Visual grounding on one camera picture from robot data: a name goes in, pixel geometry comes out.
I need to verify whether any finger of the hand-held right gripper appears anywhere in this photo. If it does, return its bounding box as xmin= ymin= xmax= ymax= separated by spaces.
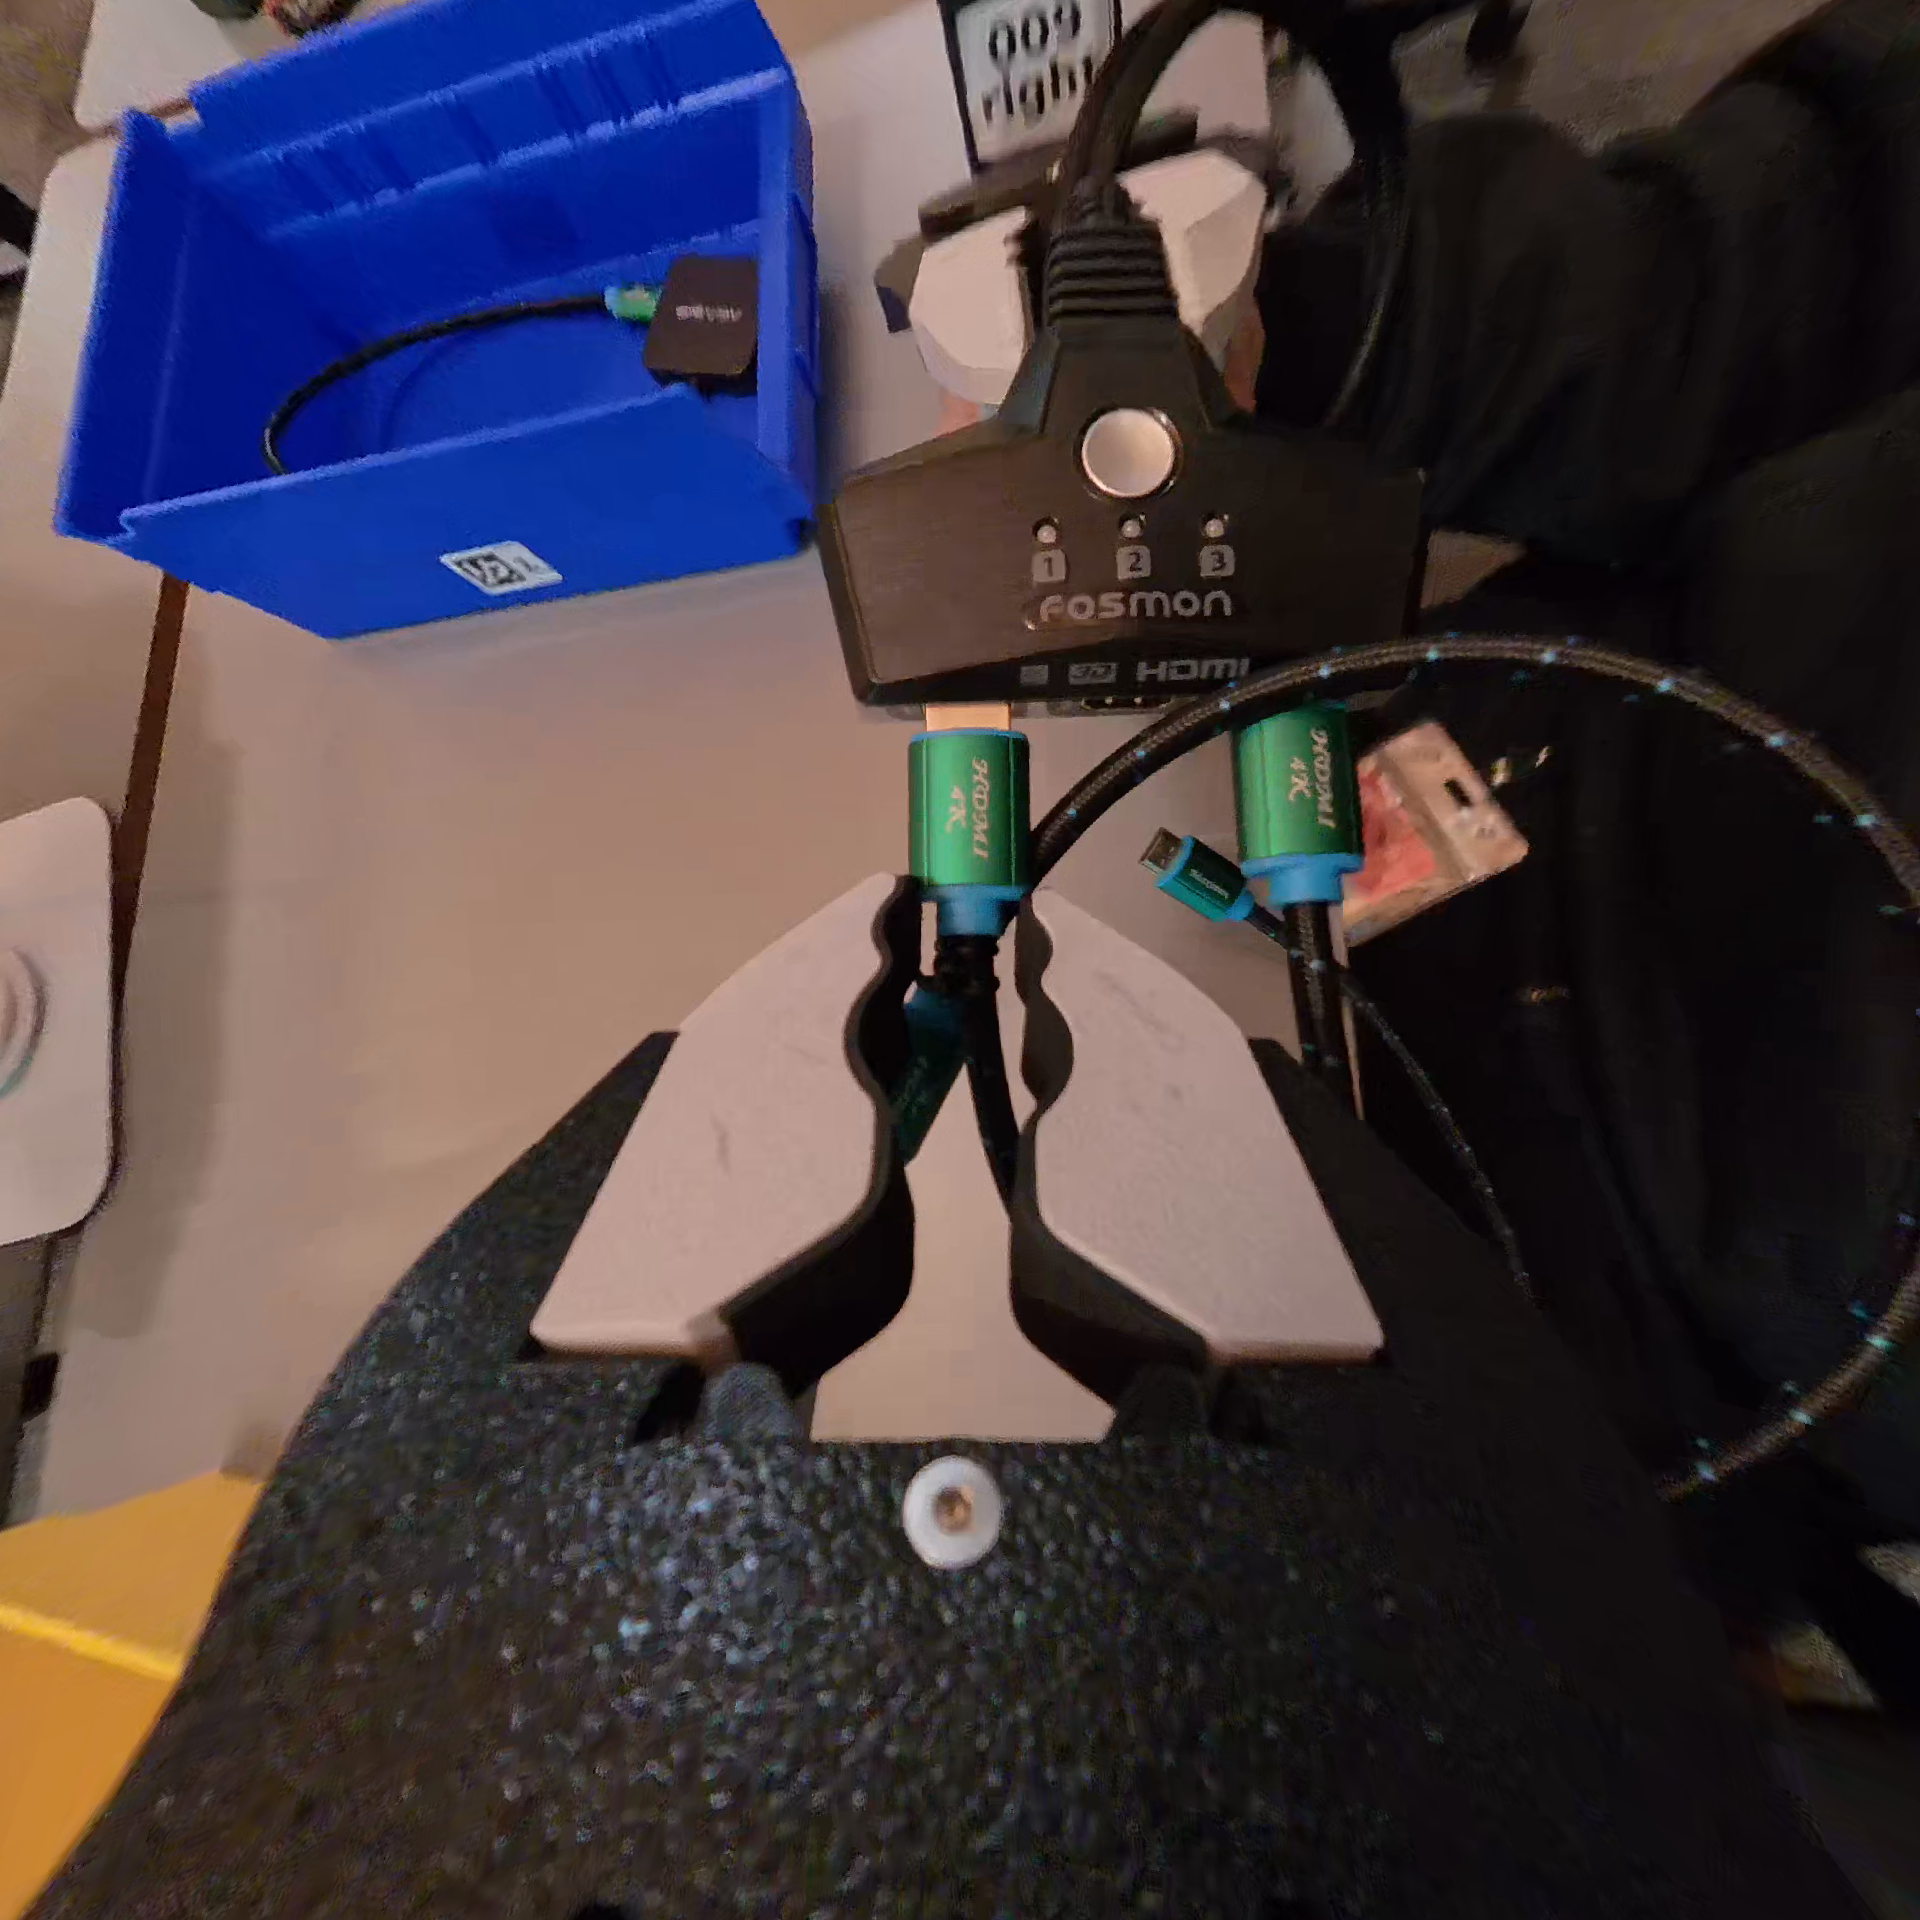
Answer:
xmin=1132 ymin=153 xmax=1266 ymax=326
xmin=906 ymin=224 xmax=1041 ymax=399

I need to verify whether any short braided green-plug HDMI cable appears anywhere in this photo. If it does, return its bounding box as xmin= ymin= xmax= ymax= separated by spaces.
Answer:
xmin=260 ymin=286 xmax=661 ymax=473

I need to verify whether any thin blue-plug micro USB cable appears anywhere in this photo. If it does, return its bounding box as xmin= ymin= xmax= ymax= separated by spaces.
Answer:
xmin=1136 ymin=825 xmax=1535 ymax=1299

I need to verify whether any person's dark clothing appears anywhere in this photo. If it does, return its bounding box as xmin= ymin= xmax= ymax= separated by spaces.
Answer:
xmin=1259 ymin=0 xmax=1920 ymax=676

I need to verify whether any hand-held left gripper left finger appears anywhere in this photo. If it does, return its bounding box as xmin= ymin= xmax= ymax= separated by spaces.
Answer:
xmin=529 ymin=871 xmax=918 ymax=1369

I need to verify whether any thick black switch cable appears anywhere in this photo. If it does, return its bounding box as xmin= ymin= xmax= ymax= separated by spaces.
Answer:
xmin=1049 ymin=0 xmax=1419 ymax=437

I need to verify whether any yellow plastic bin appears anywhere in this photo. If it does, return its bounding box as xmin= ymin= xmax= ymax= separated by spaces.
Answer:
xmin=0 ymin=1476 xmax=269 ymax=1914

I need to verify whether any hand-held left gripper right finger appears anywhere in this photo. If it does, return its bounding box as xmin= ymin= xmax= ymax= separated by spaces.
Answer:
xmin=1013 ymin=885 xmax=1384 ymax=1369

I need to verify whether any black HDMI switch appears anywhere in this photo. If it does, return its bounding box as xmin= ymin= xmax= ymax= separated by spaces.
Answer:
xmin=816 ymin=163 xmax=1427 ymax=707

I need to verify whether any blue plastic bin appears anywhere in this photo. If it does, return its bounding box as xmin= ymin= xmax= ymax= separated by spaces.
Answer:
xmin=55 ymin=0 xmax=817 ymax=642

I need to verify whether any red clear plastic package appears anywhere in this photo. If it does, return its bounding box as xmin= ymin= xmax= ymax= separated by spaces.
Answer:
xmin=1338 ymin=718 xmax=1530 ymax=944

